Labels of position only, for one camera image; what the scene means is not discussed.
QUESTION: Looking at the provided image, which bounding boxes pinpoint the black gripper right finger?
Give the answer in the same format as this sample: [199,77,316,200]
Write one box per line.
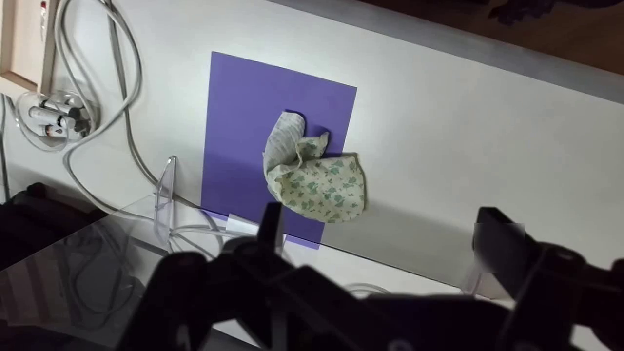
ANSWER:
[472,206,540,296]

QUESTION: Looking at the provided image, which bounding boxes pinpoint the floral green patterned cloth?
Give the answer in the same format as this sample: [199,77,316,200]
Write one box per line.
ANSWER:
[263,111,367,224]

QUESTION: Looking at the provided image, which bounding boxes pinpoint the grey cable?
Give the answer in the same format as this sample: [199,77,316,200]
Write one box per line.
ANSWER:
[55,0,226,237]

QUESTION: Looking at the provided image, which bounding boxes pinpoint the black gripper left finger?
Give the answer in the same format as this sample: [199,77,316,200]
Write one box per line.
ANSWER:
[258,202,283,251]

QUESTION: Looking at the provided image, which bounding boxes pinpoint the clear glass barrier panel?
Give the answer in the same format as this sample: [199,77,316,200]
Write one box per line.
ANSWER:
[0,191,515,351]

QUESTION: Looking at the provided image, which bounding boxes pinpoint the clear acrylic left stand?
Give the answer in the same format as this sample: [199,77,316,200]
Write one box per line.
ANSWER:
[154,155,224,257]

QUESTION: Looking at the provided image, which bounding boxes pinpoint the round clear plug holder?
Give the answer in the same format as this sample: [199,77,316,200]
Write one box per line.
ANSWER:
[16,91,96,142]

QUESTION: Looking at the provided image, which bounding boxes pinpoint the purple paper sheet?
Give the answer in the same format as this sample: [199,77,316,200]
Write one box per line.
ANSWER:
[201,52,357,222]

